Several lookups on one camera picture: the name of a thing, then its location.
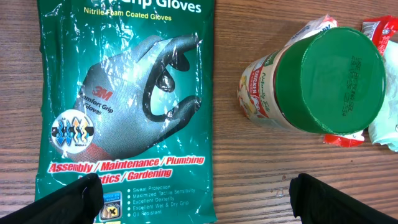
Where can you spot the teal wipes packet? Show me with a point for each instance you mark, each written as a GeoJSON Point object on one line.
{"type": "Point", "coordinates": [383, 130]}

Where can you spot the red sachet stick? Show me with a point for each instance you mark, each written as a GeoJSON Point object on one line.
{"type": "Point", "coordinates": [379, 30]}

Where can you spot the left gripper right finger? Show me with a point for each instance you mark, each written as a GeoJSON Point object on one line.
{"type": "Point", "coordinates": [316, 202]}

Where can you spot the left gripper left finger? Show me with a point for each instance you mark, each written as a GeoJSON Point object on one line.
{"type": "Point", "coordinates": [76, 203]}

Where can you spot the red tissue packet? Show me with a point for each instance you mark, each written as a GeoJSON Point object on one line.
{"type": "Point", "coordinates": [313, 27]}

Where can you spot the green 3M gloves packet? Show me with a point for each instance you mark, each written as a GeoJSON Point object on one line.
{"type": "Point", "coordinates": [127, 95]}

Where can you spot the green lid jar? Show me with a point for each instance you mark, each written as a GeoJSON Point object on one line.
{"type": "Point", "coordinates": [333, 82]}

